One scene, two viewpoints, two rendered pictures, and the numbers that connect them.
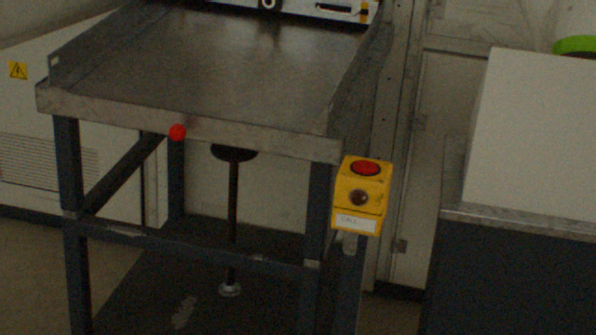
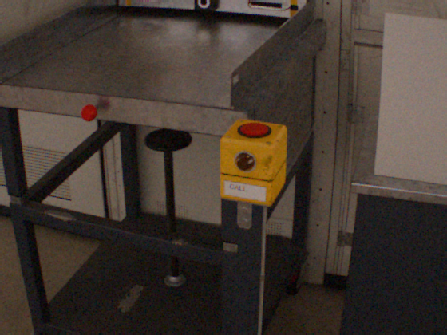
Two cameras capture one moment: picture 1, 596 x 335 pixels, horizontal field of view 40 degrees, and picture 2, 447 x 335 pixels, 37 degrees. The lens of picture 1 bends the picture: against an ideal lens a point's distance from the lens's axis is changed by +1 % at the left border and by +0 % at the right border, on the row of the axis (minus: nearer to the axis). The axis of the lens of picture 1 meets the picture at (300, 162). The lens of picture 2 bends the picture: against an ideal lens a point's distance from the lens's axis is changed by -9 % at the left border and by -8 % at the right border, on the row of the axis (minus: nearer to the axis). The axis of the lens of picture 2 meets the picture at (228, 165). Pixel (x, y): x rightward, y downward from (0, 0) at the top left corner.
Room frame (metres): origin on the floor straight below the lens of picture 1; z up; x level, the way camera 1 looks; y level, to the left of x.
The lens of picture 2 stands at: (0.15, -0.19, 1.34)
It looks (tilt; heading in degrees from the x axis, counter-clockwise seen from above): 27 degrees down; 8
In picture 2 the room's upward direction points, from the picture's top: straight up
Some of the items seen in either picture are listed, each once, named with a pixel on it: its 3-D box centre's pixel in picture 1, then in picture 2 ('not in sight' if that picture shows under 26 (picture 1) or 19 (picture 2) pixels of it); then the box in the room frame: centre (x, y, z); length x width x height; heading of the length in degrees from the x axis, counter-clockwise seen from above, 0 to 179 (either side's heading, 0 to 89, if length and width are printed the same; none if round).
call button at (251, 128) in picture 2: (365, 169); (254, 132); (1.12, -0.10, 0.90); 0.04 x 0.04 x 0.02
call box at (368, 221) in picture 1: (361, 194); (254, 161); (1.12, -0.10, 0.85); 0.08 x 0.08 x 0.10; 78
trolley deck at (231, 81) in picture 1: (237, 63); (166, 53); (1.72, 0.16, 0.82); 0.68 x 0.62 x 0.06; 168
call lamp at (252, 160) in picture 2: (358, 199); (243, 163); (1.08, -0.09, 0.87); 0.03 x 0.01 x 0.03; 78
